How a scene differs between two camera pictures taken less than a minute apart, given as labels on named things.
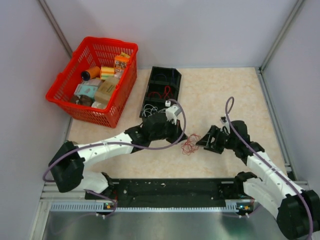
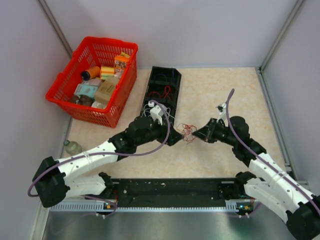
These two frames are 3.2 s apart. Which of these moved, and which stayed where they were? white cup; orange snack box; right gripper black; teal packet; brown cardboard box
Moved: right gripper black
Stayed: orange snack box; teal packet; brown cardboard box; white cup
